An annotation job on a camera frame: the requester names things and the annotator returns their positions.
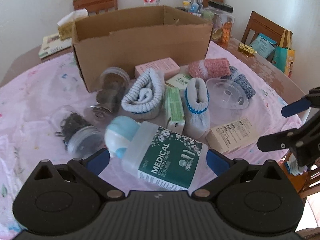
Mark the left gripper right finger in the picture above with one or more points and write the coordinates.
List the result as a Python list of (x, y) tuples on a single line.
[(227, 171)]

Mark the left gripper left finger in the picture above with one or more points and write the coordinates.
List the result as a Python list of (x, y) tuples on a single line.
[(88, 170)]

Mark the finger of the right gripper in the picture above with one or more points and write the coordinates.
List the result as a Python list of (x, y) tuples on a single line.
[(282, 139), (310, 100)]

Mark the beige printed carton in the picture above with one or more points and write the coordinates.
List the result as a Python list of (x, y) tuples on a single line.
[(233, 136)]

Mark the clear jar dark tea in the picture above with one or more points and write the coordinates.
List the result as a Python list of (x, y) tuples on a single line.
[(80, 138)]

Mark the blue white round bottle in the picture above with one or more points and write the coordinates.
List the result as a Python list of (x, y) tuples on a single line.
[(118, 135)]

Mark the medical cotton swab container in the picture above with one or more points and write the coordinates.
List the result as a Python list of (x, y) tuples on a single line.
[(164, 158)]

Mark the clear plastic bowl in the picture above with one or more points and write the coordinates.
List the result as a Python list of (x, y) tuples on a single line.
[(226, 94)]

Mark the blue knitted sock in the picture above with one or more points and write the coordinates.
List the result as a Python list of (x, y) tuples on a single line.
[(239, 78)]

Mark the white sock blue band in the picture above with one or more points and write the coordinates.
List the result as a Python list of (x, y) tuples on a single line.
[(195, 101)]

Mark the white sock blue stripe roll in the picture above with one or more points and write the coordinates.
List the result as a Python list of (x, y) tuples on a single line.
[(145, 97)]

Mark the green C&S tissue pack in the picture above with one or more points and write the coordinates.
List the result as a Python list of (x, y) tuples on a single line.
[(179, 81)]

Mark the pink knitted sock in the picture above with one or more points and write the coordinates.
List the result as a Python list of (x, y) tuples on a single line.
[(209, 68)]

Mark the teal paper bag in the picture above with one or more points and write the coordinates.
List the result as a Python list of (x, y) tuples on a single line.
[(284, 54)]

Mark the gold ornament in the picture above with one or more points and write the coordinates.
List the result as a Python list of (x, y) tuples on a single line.
[(246, 49)]

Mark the clear jar brown contents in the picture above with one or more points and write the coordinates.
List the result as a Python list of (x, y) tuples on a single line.
[(113, 83)]

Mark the orange pill blister pack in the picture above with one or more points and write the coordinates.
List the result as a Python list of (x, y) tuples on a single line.
[(226, 32)]

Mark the pink cardboard box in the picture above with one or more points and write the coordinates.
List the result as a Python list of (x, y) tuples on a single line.
[(167, 66)]

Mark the large jar black lid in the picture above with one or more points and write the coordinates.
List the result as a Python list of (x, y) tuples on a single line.
[(218, 14)]

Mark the book on table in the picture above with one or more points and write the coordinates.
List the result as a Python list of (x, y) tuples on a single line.
[(53, 44)]

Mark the brown cardboard box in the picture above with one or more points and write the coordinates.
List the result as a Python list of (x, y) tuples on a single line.
[(130, 37)]

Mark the tissue box gold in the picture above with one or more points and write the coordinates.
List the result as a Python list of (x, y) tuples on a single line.
[(65, 25)]

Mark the wooden chair back left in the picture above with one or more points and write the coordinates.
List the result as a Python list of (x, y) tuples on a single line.
[(95, 6)]

